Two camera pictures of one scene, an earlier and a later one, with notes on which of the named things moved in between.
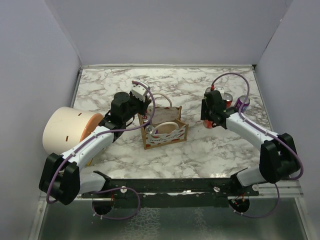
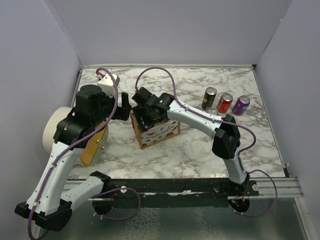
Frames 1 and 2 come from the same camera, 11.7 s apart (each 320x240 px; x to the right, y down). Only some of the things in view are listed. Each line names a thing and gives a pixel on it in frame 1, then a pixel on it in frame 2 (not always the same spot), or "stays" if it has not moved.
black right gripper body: x=206 y=112 -> x=144 y=118
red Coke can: x=228 y=98 stays
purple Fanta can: x=239 y=102 stays
